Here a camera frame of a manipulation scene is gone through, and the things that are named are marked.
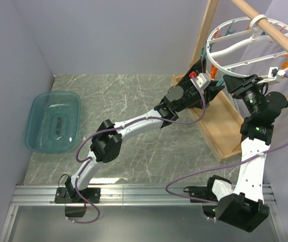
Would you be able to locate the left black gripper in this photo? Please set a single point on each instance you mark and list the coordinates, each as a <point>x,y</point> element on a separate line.
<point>210,92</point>

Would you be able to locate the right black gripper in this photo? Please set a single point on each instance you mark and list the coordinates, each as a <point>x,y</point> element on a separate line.
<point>235,85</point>

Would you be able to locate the black striped underwear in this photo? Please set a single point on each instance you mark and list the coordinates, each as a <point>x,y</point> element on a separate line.
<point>198,67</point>

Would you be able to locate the white round clip hanger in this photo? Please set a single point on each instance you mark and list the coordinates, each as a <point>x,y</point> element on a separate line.
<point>250,50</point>

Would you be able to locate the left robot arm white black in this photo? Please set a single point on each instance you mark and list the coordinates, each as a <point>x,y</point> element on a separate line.
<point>106,143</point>

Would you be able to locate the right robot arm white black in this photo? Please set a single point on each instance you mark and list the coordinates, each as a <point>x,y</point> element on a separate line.
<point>242,205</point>

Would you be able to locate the teal clothes peg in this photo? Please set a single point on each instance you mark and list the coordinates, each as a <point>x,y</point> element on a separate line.
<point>203,53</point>
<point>229,31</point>
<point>220,82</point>

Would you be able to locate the orange clothes peg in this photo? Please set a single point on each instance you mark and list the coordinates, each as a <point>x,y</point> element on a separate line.
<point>284,65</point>
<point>216,34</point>
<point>213,71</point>

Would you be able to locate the teal transparent plastic bin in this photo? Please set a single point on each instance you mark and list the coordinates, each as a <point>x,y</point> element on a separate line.
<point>54,122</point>

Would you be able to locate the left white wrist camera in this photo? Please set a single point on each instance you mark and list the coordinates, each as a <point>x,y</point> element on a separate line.
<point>201,81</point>

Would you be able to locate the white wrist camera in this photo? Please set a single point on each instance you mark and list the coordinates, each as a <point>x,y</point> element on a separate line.
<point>274,76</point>
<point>201,81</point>

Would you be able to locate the wooden hanger rack frame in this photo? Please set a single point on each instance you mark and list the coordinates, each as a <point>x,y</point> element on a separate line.
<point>221,122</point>

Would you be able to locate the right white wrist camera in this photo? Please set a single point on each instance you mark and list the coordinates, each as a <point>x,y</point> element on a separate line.
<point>274,76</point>

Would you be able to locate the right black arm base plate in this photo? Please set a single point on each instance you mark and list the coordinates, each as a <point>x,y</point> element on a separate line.
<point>197,192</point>

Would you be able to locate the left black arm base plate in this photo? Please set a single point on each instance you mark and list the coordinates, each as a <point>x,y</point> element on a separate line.
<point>62,196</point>

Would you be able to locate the aluminium mounting rail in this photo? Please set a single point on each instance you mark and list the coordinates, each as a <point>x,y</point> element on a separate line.
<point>111,195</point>

